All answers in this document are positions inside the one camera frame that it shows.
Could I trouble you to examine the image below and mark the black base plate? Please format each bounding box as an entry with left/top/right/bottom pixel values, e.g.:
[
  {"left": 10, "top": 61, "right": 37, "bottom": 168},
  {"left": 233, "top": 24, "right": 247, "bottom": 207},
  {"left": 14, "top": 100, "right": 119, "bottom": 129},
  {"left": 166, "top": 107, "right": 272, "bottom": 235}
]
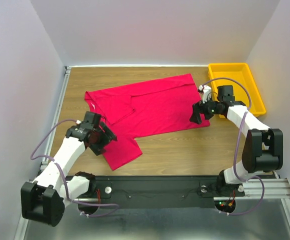
[{"left": 75, "top": 175, "right": 245, "bottom": 209}]

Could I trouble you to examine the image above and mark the yellow plastic bin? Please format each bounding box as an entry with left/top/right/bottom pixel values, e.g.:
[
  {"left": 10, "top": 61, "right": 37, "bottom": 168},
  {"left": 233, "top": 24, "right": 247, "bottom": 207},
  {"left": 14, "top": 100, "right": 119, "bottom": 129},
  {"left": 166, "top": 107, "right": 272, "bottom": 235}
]
[{"left": 208, "top": 62, "right": 267, "bottom": 117}]

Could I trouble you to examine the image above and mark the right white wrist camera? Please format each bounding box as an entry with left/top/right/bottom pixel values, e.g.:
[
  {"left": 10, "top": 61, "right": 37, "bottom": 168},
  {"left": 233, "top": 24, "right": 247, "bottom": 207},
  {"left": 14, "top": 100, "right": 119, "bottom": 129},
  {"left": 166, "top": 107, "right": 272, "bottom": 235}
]
[{"left": 198, "top": 85, "right": 212, "bottom": 103}]

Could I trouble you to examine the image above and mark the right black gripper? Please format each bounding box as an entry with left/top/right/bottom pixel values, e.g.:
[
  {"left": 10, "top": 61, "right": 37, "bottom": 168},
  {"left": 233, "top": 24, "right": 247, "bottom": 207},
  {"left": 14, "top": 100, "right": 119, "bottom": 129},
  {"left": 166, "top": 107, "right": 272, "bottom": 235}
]
[{"left": 188, "top": 93, "right": 222, "bottom": 124}]

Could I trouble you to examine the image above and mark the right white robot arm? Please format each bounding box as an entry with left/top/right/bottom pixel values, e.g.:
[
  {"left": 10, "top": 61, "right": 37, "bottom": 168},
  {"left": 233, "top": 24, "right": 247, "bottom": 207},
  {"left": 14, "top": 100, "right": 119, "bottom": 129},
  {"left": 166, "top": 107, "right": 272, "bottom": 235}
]
[{"left": 189, "top": 85, "right": 283, "bottom": 197}]

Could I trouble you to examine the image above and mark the aluminium frame rail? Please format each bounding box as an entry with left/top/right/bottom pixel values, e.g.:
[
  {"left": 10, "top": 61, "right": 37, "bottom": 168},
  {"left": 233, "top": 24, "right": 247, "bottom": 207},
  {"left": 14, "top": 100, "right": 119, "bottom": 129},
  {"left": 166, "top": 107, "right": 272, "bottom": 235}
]
[{"left": 14, "top": 66, "right": 72, "bottom": 240}]

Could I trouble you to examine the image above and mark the red t shirt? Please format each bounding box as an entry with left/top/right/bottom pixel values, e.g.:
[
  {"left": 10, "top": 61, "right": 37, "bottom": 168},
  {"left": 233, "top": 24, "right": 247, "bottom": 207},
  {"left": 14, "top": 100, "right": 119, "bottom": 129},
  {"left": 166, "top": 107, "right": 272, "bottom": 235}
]
[{"left": 84, "top": 74, "right": 210, "bottom": 170}]

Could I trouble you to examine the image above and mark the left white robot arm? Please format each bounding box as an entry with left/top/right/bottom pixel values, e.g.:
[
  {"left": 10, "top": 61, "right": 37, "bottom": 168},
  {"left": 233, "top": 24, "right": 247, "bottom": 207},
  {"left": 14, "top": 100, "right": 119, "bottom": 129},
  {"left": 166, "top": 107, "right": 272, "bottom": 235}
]
[{"left": 20, "top": 111, "right": 119, "bottom": 227}]

